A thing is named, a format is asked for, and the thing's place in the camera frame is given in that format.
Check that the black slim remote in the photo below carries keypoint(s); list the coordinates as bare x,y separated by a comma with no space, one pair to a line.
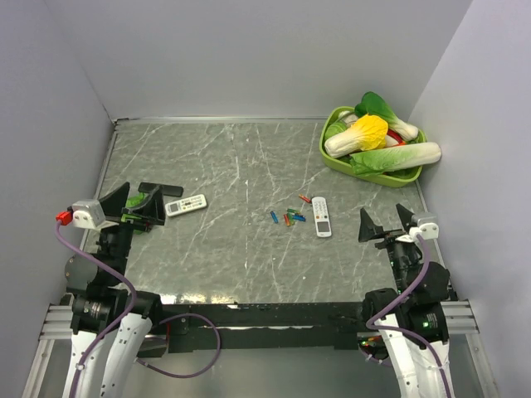
167,190

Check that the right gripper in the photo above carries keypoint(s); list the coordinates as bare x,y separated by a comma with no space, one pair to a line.
367,227

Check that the long green white cabbage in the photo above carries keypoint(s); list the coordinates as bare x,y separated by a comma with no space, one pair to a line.
394,159

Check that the green plastic basket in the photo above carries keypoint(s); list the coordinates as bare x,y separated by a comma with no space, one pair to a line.
389,179

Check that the yellow napa cabbage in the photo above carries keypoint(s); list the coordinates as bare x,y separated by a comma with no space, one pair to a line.
365,134

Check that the blue battery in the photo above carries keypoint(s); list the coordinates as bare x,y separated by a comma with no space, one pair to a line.
274,216

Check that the green romaine lettuce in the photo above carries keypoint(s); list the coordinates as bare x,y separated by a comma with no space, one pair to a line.
134,201

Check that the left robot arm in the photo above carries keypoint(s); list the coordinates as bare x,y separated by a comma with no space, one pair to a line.
110,318

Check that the beige white remote control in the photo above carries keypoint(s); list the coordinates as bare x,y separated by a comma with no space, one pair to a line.
185,205

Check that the black base frame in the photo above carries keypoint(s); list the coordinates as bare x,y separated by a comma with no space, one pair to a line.
259,326

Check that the battery pile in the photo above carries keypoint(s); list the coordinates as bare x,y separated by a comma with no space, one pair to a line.
292,216

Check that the bok choy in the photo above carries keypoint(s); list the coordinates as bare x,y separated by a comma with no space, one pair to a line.
373,104

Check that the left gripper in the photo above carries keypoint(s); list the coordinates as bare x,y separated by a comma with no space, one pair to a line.
152,212

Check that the white remote with display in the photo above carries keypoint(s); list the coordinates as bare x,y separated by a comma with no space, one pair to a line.
321,217

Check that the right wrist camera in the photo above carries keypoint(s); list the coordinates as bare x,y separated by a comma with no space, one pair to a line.
423,225

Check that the red pepper toy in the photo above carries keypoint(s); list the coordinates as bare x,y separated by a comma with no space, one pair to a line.
393,139

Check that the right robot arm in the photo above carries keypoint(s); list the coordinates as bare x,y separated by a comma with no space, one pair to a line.
410,332

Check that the small green cabbage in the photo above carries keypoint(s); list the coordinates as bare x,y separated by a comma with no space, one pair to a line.
334,129

